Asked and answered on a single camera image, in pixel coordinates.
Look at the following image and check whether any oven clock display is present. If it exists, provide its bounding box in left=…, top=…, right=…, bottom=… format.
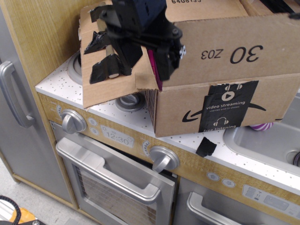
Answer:
left=100, top=125, right=135, bottom=148

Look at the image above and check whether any silver toy sink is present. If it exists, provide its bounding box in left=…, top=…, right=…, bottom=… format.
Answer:
left=223, top=93, right=300, bottom=176

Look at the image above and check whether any purple white striped toy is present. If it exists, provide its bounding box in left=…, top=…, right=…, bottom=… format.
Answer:
left=249, top=122, right=274, bottom=131

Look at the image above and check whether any rear silver stove burner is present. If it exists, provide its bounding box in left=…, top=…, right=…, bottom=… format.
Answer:
left=67, top=51, right=83, bottom=85

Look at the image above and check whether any wooden toy kitchen frame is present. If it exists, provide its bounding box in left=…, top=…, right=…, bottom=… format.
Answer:
left=0, top=0, right=300, bottom=225

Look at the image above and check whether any black tape strip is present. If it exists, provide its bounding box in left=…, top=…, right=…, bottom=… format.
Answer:
left=84, top=31, right=111, bottom=54
left=90, top=5, right=113, bottom=23
left=90, top=53, right=124, bottom=84

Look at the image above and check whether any black tape piece on counter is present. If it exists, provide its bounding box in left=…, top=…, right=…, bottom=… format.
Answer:
left=196, top=137, right=217, bottom=158

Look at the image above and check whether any toy oven door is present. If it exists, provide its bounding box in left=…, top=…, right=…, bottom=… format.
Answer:
left=55, top=136, right=176, bottom=225

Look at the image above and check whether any top black tape strip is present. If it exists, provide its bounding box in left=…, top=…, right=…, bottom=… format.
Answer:
left=90, top=5, right=113, bottom=23

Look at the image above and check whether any orange object on floor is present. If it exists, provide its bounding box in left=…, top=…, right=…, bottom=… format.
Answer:
left=9, top=208, right=36, bottom=225

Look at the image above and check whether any black tape top right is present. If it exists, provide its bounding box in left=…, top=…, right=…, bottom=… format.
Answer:
left=261, top=0, right=300, bottom=20

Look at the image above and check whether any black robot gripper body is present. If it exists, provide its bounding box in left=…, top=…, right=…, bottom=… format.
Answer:
left=99, top=0, right=183, bottom=59

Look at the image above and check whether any middle black tape strip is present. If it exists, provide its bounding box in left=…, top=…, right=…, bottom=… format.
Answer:
left=84, top=31, right=111, bottom=54

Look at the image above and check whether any black narrow gripper finger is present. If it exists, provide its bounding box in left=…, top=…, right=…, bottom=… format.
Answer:
left=157, top=46, right=180, bottom=81

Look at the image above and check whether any wooden stick taped on flap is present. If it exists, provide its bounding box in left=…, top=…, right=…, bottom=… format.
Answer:
left=96, top=1, right=119, bottom=79

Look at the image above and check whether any grey toy fridge door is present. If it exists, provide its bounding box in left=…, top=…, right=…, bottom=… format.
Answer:
left=0, top=14, right=72, bottom=204

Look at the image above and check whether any left silver oven knob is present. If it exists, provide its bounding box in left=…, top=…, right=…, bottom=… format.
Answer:
left=61, top=109, right=87, bottom=134

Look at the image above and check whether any silver stove burner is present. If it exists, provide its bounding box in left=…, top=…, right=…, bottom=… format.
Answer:
left=67, top=51, right=83, bottom=85
left=115, top=93, right=145, bottom=113

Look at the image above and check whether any black braided cable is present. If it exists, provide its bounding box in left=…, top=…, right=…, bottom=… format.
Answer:
left=0, top=194, right=22, bottom=225

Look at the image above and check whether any bottom black tape strip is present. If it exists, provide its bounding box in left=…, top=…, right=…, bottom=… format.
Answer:
left=90, top=53, right=124, bottom=84

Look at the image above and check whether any large cardboard box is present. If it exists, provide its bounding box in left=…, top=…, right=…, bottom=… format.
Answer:
left=80, top=0, right=300, bottom=137

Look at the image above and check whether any silver oven knob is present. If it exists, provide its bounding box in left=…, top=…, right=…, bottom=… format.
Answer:
left=149, top=146, right=180, bottom=173
left=61, top=109, right=87, bottom=134

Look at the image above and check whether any black wide gripper finger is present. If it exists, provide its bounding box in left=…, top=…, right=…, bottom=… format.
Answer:
left=112, top=39, right=143, bottom=76

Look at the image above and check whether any toy dishwasher door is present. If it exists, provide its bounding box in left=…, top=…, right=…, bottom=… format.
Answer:
left=173, top=178, right=287, bottom=225

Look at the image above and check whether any right silver oven knob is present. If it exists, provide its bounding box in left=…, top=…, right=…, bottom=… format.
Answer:
left=149, top=146, right=180, bottom=173

